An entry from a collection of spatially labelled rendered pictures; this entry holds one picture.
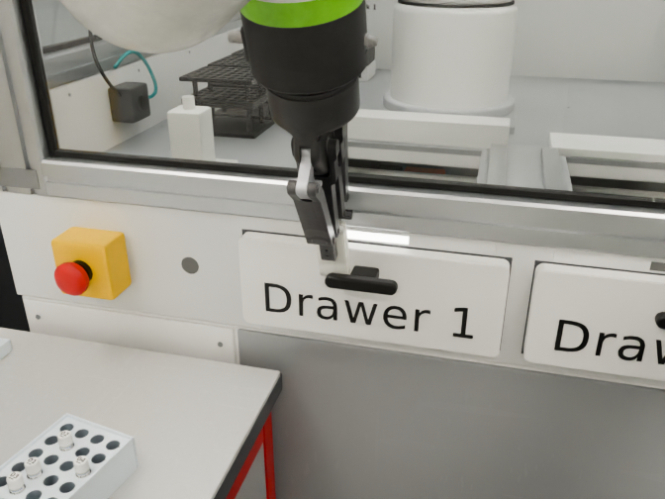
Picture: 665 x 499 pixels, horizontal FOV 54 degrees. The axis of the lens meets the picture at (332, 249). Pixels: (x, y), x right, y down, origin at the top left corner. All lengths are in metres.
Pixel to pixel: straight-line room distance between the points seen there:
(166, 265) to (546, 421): 0.47
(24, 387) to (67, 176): 0.25
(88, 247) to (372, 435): 0.41
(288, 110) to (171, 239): 0.31
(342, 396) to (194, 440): 0.20
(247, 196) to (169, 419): 0.25
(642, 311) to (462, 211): 0.20
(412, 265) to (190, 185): 0.26
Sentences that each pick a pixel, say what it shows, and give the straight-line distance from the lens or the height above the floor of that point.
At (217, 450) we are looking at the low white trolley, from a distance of 0.69.
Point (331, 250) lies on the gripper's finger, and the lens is 0.63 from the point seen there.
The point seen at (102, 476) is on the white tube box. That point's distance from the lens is 0.65.
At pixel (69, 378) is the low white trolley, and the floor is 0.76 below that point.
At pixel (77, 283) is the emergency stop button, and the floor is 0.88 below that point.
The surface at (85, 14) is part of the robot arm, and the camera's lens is 0.36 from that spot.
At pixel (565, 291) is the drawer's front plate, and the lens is 0.68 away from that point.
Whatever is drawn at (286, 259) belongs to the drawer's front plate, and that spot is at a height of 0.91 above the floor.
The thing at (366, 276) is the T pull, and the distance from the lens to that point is 0.67.
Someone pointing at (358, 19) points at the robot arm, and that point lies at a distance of 0.49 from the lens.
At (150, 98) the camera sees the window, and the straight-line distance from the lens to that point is 0.75.
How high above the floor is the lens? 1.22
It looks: 26 degrees down
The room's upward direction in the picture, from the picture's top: straight up
